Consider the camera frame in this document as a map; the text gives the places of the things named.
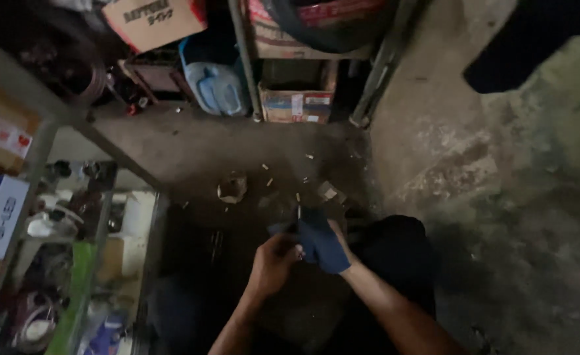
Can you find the scattered cigarette butts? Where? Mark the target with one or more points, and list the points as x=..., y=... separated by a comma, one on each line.
x=290, y=177

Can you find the shelf rack with parts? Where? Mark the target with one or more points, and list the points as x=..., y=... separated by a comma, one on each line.
x=38, y=217

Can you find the dark stool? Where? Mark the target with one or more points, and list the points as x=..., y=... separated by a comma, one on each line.
x=149, y=76

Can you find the person's left fingers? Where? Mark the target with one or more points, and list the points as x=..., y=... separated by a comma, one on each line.
x=292, y=249

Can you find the dark blue cloth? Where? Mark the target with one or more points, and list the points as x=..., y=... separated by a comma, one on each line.
x=319, y=244

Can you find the blue plastic jerrycan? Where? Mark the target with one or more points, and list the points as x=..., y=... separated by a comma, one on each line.
x=216, y=84

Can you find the person's left hand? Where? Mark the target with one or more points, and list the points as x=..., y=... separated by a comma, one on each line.
x=270, y=264

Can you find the crumpled paper scrap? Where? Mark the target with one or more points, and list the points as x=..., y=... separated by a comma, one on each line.
x=232, y=187

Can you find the person's right hand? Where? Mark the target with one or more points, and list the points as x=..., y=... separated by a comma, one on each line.
x=340, y=241

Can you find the small cardboard piece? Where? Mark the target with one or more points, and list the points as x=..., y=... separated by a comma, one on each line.
x=330, y=191

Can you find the small metal tool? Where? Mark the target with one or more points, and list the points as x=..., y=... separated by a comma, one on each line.
x=299, y=214

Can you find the brown cardboard box with print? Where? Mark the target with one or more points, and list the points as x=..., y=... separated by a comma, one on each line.
x=154, y=20

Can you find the metal shelf rack with boxes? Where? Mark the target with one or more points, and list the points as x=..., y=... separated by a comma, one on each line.
x=309, y=54

